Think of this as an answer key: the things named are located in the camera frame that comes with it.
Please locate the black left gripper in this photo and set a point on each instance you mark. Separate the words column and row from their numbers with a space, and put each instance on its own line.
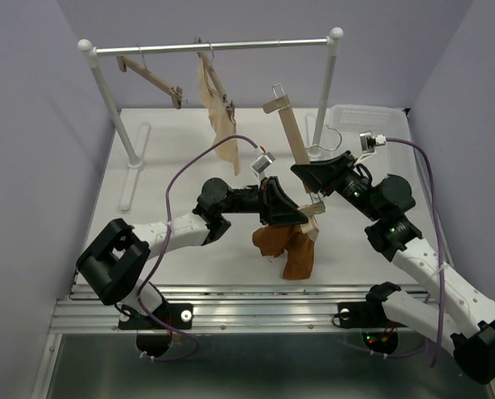
column 275, row 199

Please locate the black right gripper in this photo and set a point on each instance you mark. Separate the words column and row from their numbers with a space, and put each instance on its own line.
column 319, row 174

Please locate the wooden hanger with brown underwear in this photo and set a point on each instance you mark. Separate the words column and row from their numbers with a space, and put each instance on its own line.
column 282, row 105

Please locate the brown underwear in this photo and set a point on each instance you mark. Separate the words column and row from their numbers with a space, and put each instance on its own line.
column 274, row 241

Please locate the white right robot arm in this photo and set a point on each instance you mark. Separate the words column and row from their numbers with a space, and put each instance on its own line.
column 463, row 324

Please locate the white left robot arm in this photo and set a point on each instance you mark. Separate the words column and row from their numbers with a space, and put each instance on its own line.
column 113, row 262

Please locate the cream underwear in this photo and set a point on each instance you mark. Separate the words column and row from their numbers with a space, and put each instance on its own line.
column 223, row 125

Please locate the wooden hanger with cream underwear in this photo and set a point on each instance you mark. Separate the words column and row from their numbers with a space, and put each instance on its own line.
column 218, row 86

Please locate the empty wooden clip hanger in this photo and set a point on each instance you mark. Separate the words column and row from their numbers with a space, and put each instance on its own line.
column 175, row 93

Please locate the white plastic basket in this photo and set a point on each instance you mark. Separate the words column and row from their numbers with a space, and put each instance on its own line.
column 344, row 123

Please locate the white metal clothes rack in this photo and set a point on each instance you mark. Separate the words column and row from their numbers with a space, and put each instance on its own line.
column 136, row 151

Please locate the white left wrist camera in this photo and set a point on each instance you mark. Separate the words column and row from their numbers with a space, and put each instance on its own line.
column 262, row 161

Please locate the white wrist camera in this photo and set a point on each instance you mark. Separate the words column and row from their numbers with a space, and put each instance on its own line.
column 262, row 161
column 368, row 144

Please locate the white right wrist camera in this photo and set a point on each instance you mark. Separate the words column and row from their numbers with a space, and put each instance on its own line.
column 368, row 144

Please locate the aluminium mounting rail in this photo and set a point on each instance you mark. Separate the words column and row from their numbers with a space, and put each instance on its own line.
column 221, row 309

